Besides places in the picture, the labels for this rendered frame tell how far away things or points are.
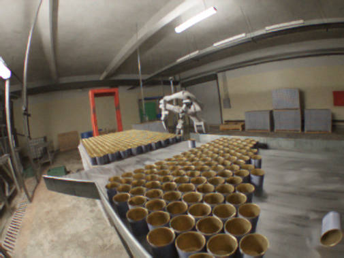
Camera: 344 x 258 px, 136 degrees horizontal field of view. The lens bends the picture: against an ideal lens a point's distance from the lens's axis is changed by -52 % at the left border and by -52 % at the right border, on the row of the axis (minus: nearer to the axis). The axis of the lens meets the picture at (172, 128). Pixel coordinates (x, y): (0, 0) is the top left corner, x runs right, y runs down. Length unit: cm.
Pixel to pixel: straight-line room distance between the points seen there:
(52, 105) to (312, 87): 1532
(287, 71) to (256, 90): 240
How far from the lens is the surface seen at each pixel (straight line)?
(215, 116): 1097
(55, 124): 1033
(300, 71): 936
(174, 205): 50
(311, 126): 767
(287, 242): 49
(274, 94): 766
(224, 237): 39
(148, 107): 1052
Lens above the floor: 145
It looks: 7 degrees down
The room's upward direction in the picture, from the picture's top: 7 degrees counter-clockwise
